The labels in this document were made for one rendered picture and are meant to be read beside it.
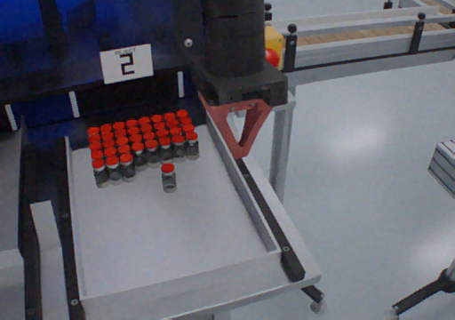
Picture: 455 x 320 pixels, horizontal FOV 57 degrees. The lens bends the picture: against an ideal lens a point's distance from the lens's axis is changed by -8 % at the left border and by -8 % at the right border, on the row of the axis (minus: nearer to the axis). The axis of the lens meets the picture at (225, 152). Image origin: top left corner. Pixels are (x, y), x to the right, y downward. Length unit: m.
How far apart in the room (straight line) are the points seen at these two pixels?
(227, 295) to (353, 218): 1.39
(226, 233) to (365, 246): 1.24
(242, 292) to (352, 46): 0.68
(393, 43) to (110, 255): 0.83
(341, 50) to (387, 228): 1.03
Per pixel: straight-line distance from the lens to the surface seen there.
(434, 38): 1.24
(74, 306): 0.58
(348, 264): 1.77
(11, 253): 0.66
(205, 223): 0.66
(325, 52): 1.05
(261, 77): 0.40
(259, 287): 0.60
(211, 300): 0.59
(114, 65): 0.77
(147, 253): 0.63
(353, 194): 2.04
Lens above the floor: 1.38
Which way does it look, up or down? 39 degrees down
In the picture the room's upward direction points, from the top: straight up
